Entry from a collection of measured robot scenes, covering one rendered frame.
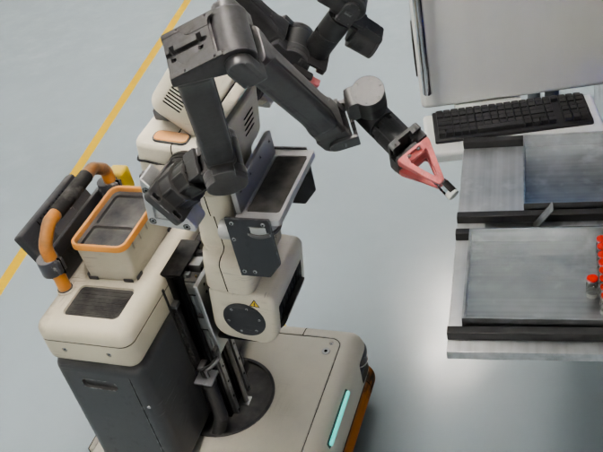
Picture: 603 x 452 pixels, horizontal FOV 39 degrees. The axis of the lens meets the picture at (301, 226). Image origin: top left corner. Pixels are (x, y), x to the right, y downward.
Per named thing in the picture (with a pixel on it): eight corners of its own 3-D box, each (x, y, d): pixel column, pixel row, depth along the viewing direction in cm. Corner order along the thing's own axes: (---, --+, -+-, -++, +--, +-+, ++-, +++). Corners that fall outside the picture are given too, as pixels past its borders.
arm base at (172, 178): (169, 159, 165) (142, 197, 157) (192, 139, 160) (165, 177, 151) (202, 188, 167) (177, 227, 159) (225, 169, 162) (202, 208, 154)
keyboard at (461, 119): (582, 96, 228) (582, 88, 226) (594, 125, 217) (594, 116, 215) (432, 116, 234) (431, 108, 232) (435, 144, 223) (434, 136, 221)
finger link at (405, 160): (426, 189, 143) (389, 152, 147) (427, 204, 150) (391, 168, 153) (456, 164, 144) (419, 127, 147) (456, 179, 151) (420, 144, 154)
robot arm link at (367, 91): (318, 112, 157) (331, 153, 154) (309, 83, 146) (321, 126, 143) (381, 92, 156) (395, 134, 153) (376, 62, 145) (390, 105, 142)
